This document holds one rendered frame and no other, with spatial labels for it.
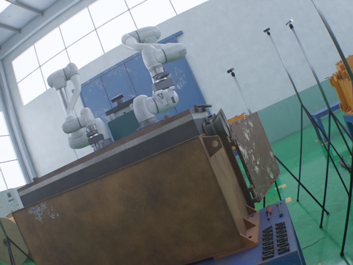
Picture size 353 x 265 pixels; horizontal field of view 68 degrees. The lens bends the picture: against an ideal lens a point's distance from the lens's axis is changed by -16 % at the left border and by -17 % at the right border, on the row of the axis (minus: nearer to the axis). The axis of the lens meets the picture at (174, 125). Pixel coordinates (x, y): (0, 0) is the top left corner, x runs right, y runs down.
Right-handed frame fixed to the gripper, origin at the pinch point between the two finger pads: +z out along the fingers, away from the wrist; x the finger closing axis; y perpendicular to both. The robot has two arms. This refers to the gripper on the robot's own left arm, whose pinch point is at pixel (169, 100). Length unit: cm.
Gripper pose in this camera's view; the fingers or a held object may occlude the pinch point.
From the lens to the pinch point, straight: 190.2
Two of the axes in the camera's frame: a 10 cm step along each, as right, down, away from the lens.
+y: -4.3, 2.4, 8.7
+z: 3.9, 9.2, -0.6
